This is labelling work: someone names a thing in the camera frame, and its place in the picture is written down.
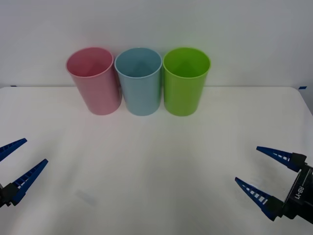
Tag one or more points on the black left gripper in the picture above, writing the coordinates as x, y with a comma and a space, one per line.
1, 195

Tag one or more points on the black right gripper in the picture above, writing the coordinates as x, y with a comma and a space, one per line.
300, 195

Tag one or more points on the pink plastic bin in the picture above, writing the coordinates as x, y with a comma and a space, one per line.
97, 93

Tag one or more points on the green plastic bin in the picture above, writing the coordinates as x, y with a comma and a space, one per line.
182, 95

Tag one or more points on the pale blue plastic bin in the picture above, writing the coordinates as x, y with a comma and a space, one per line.
141, 95

